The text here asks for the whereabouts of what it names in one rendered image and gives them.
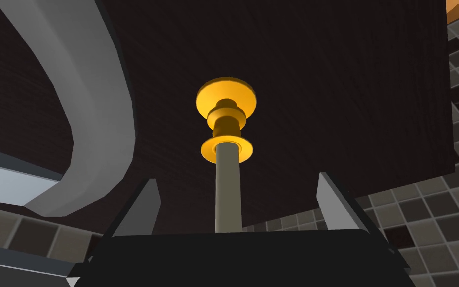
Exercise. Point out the dark brown wooden door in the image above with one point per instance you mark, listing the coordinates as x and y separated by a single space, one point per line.
333 99

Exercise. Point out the golden knob with grey bar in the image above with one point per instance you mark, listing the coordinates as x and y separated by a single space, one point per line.
226 119

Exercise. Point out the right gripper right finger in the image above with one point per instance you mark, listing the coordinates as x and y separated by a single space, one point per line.
337 211

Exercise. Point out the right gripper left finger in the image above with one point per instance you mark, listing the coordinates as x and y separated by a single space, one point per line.
140 215

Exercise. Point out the grey curved bar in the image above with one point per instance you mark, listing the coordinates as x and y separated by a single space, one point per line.
94 119

